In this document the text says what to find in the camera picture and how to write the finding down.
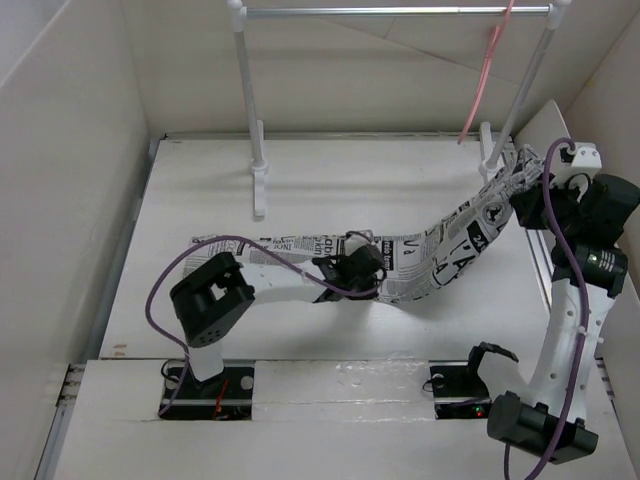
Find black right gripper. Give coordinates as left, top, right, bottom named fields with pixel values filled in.
left=512, top=172, right=585, bottom=238

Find aluminium rail right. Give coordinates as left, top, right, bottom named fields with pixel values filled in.
left=499, top=142, right=564, bottom=311

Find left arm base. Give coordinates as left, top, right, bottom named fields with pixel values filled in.
left=158, top=359, right=255, bottom=421

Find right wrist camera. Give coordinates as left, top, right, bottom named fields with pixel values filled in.
left=561, top=142, right=602, bottom=177

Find aluminium rail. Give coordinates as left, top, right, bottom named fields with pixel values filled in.
left=34, top=138, right=161, bottom=479
left=499, top=142, right=564, bottom=311

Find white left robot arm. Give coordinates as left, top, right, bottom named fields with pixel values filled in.
left=169, top=244, right=386, bottom=397

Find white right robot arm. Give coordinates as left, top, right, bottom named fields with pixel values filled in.
left=487, top=174, right=639, bottom=465

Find newspaper print trousers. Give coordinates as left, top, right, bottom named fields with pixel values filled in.
left=184, top=165, right=519, bottom=304

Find white clothes rack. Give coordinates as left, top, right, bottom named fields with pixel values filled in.
left=227, top=1, right=571, bottom=219

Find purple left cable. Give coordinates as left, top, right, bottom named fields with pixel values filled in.
left=144, top=234, right=381, bottom=411

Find aluminium rail left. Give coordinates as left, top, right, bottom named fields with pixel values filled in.
left=34, top=138, right=161, bottom=479

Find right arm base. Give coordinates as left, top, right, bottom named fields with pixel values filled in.
left=424, top=367, right=529, bottom=421

